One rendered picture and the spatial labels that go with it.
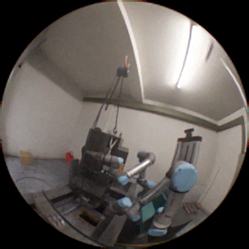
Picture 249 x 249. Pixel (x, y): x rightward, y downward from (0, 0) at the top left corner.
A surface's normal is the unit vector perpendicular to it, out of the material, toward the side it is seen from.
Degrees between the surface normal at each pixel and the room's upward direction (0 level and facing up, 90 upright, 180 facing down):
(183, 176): 82
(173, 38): 180
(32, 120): 90
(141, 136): 90
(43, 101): 90
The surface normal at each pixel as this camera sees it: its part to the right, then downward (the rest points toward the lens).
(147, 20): -0.29, 0.94
